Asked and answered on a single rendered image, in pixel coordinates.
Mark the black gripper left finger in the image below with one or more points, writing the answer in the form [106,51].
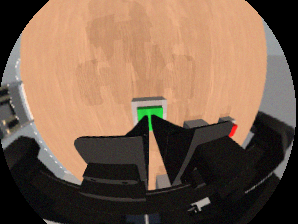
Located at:
[133,148]

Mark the green button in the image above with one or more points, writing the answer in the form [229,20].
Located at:
[148,106]

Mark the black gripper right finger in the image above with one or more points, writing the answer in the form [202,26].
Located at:
[177,144]

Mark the red button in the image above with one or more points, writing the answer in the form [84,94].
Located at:
[229,119]

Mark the purple button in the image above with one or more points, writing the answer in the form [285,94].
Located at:
[194,123]

